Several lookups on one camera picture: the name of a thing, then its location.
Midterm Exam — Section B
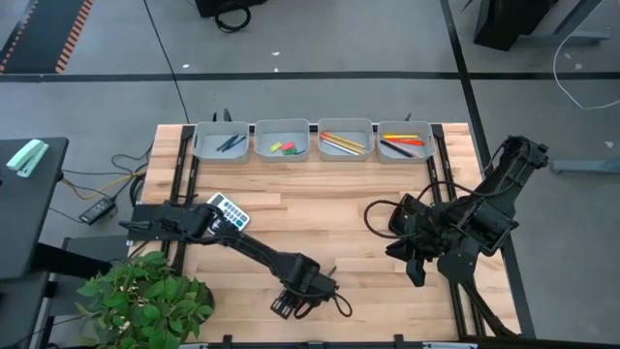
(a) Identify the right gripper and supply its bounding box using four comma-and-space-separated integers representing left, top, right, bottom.
385, 207, 440, 288

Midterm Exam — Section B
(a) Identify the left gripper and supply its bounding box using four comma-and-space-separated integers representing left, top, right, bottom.
269, 254, 339, 320

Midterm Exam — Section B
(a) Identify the black pen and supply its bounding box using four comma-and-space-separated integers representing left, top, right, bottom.
379, 139, 416, 159

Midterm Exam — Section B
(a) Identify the white pencil yellow eraser cap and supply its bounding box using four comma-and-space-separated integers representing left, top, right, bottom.
321, 139, 359, 156

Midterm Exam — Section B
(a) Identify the yellow pencil orange eraser cap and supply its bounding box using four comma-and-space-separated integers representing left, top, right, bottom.
320, 134, 365, 155

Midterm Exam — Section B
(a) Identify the grey desk calculator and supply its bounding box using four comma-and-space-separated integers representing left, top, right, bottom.
205, 192, 252, 232

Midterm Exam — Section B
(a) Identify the grey plastic bin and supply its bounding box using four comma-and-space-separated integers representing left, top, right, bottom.
317, 117, 376, 162
189, 120, 250, 165
254, 118, 311, 163
376, 119, 436, 165

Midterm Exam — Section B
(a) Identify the green potted plant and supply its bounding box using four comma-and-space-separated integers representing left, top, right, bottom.
75, 250, 216, 349

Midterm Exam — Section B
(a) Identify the grey desk foot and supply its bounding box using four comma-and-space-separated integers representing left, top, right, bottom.
550, 154, 620, 175

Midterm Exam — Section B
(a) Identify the black power adapter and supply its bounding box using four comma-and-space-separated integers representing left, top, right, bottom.
77, 196, 116, 226

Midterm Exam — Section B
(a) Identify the black desk base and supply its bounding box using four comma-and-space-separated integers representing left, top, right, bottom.
473, 0, 610, 52

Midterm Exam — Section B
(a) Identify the black side table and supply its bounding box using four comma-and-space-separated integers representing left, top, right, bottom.
0, 137, 70, 282

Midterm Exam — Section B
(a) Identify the mint green stapler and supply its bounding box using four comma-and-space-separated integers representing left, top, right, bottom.
5, 139, 50, 179

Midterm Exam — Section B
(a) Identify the black box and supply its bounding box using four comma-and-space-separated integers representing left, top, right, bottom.
195, 0, 268, 18

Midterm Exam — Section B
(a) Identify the black orange-striped mat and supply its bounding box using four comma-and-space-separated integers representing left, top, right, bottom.
0, 0, 94, 75

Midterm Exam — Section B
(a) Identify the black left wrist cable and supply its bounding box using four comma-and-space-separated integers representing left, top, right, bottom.
330, 292, 354, 319

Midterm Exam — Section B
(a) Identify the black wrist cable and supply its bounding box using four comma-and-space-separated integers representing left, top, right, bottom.
330, 292, 354, 319
363, 181, 466, 239

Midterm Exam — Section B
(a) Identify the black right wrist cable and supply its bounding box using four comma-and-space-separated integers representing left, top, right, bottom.
363, 181, 466, 239

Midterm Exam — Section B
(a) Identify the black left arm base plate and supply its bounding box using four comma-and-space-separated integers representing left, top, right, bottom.
126, 202, 198, 242

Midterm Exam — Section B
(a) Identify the black aluminium table frame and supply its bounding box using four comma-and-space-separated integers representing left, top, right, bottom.
164, 110, 537, 349

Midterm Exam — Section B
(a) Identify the yellow cable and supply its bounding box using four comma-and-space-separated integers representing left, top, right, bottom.
61, 169, 146, 201

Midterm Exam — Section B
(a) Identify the white floor cable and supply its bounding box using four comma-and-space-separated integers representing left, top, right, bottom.
552, 28, 620, 111

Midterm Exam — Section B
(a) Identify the coiled black cable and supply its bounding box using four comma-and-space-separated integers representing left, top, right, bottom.
214, 4, 252, 34

